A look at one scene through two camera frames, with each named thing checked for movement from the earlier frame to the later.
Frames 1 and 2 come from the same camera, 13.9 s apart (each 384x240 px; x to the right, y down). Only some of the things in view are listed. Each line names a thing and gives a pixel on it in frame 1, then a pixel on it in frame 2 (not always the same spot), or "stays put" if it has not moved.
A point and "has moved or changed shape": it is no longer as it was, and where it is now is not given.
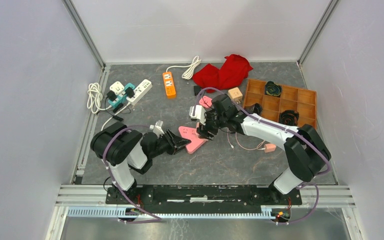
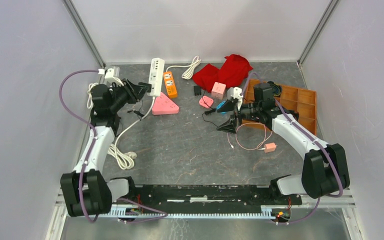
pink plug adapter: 207,99 stays put
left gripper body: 171,145 to 130,92
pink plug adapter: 269,147 stays put
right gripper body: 212,124 to 250,110
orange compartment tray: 304,101 stays put
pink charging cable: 232,147 stays put
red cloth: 235,69 stays put
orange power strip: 169,85 stays put
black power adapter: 197,89 stays put
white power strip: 140,91 has moved or changed shape
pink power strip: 191,134 to 163,105
